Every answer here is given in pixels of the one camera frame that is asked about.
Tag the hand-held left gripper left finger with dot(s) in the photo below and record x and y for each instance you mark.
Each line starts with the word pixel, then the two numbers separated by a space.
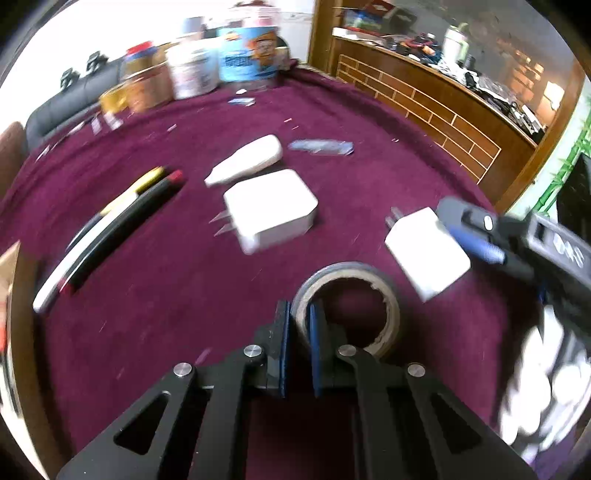
pixel 280 350

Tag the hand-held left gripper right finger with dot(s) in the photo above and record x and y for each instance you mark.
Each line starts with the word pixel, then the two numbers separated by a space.
pixel 316 355

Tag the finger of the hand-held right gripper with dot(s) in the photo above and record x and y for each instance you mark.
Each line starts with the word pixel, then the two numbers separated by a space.
pixel 475 244

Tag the small white charger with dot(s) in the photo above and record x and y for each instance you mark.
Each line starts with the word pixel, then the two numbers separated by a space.
pixel 425 258

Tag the grey tape roll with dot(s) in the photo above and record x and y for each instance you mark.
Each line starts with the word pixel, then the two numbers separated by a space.
pixel 351 272

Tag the large white charger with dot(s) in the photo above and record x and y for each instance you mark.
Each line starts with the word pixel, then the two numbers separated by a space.
pixel 272 207

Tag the white glue bottle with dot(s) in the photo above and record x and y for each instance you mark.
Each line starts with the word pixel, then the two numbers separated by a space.
pixel 249 161

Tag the black red pen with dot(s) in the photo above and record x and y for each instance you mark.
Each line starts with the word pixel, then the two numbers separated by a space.
pixel 120 221

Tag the wooden counter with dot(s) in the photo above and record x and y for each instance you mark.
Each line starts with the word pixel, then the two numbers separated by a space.
pixel 438 120

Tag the clear plastic wrapper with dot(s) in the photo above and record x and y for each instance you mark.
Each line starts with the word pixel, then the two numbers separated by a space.
pixel 321 146

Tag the white tumbler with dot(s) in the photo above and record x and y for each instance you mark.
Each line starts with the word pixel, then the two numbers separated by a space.
pixel 455 44

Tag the yellow black pen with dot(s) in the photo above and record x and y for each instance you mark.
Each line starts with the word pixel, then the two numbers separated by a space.
pixel 138 184

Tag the small clear plastic piece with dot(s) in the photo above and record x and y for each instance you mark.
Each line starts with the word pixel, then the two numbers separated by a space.
pixel 242 102

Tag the colourful cardboard box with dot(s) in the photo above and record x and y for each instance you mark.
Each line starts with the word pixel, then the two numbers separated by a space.
pixel 364 18

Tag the long white stick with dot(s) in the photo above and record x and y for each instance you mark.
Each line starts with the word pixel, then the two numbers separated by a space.
pixel 113 121

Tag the white plastic jar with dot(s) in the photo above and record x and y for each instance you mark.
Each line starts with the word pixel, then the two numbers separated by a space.
pixel 194 74

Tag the brown label jar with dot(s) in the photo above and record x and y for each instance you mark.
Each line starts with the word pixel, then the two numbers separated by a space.
pixel 147 92

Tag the short white stick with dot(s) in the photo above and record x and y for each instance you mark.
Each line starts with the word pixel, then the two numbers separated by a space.
pixel 96 125

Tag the blue label clear jar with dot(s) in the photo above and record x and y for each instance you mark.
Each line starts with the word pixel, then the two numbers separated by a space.
pixel 249 55

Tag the yellow tape roll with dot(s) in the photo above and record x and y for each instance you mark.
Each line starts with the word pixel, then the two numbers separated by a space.
pixel 113 99

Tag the metal tweezers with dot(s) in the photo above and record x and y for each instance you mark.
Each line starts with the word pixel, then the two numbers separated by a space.
pixel 43 152

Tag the black leather sofa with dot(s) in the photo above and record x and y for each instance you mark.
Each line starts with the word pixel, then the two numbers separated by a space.
pixel 51 115

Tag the red lid jar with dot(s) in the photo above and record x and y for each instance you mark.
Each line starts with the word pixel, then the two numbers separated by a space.
pixel 138 53

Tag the brown upholstered chair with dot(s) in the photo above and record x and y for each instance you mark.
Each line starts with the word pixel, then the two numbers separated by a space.
pixel 11 157

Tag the grey cap bottle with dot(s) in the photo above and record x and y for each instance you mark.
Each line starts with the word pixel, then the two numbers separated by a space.
pixel 193 28

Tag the black clamp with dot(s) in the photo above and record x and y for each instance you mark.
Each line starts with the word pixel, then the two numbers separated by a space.
pixel 97 62
pixel 69 77

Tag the bamboo wall sticker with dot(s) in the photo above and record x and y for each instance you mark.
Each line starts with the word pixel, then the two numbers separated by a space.
pixel 561 175

